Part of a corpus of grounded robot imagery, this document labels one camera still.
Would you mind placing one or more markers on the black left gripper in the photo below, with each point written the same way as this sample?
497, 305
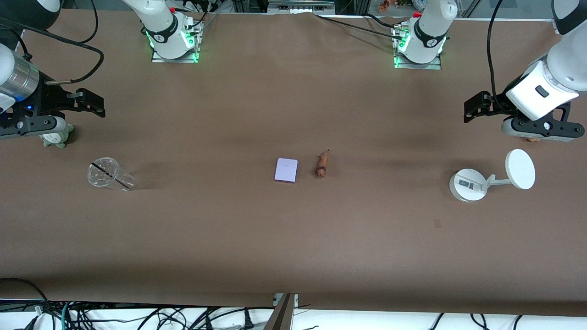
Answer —
496, 105

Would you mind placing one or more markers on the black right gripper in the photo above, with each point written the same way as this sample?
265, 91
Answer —
44, 99

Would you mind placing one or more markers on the lilac phone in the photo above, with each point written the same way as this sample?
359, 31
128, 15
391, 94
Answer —
286, 170

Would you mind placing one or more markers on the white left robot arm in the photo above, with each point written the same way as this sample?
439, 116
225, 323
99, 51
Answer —
550, 68

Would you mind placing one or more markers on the green plush toy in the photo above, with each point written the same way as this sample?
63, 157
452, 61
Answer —
57, 140

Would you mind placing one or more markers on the clear plastic cup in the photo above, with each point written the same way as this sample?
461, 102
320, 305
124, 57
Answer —
104, 173

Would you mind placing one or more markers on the black drinking straw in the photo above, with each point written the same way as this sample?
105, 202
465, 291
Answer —
110, 175

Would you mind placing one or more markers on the white round desk lamp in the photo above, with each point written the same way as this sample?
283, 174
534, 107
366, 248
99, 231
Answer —
520, 169

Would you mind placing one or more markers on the orange toy figure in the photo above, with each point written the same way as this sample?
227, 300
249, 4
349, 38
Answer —
386, 5

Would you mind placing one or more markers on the black power plug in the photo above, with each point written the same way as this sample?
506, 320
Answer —
248, 319

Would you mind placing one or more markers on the aluminium profile beam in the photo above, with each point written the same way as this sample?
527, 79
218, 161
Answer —
280, 316

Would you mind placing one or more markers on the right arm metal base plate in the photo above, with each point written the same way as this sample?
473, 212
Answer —
158, 58

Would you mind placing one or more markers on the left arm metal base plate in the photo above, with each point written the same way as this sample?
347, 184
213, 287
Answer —
403, 65

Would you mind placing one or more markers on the silver metal frame piece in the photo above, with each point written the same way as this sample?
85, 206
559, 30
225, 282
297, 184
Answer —
300, 5

